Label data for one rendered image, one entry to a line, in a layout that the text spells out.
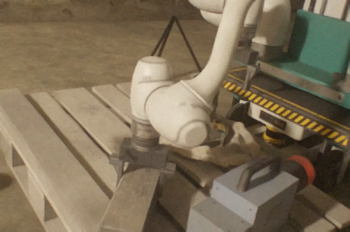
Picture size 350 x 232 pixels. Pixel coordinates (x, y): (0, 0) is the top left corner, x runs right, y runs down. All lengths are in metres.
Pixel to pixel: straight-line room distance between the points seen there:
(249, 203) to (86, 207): 0.44
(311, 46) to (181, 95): 1.04
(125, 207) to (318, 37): 1.13
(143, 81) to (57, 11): 2.72
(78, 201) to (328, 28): 1.19
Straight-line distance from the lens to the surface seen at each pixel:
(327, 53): 1.82
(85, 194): 1.22
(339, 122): 1.60
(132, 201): 1.09
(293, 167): 1.27
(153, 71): 1.00
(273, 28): 1.79
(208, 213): 1.05
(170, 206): 1.24
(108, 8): 3.87
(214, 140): 1.51
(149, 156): 1.12
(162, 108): 0.90
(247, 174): 1.05
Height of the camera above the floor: 0.90
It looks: 23 degrees down
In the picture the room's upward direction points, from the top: 9 degrees clockwise
